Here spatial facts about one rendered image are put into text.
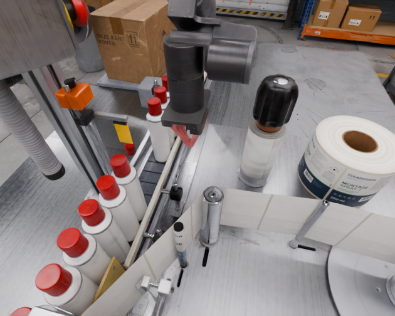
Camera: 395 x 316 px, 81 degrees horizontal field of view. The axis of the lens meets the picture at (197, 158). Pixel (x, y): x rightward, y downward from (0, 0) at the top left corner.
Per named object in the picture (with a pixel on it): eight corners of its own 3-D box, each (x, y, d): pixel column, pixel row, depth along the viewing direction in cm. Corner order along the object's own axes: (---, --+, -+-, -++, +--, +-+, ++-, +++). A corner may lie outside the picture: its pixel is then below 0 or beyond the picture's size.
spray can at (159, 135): (168, 164, 70) (160, 108, 55) (152, 161, 71) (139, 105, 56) (173, 152, 73) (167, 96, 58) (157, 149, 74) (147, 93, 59)
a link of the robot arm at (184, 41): (170, 22, 33) (155, 36, 30) (217, 26, 32) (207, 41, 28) (174, 68, 38) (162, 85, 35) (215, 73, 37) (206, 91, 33)
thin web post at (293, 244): (297, 249, 53) (333, 208, 39) (288, 247, 53) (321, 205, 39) (296, 241, 54) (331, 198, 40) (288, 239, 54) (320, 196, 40)
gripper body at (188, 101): (210, 98, 44) (212, 59, 38) (200, 133, 37) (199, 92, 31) (177, 94, 45) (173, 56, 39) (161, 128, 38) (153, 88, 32)
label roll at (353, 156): (379, 172, 68) (413, 136, 57) (362, 222, 57) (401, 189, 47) (311, 143, 76) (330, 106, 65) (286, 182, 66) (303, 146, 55)
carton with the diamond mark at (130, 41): (153, 86, 105) (143, 21, 85) (107, 78, 110) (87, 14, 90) (178, 57, 124) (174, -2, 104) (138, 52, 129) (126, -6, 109)
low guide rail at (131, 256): (130, 269, 49) (128, 267, 47) (125, 268, 49) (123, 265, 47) (216, 51, 119) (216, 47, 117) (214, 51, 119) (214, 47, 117)
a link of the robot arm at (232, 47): (190, 2, 37) (172, -33, 28) (264, 7, 34) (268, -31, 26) (180, 80, 39) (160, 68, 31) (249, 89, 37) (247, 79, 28)
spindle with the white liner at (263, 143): (268, 189, 64) (306, 95, 42) (236, 184, 65) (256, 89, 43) (269, 165, 70) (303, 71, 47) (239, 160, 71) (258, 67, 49)
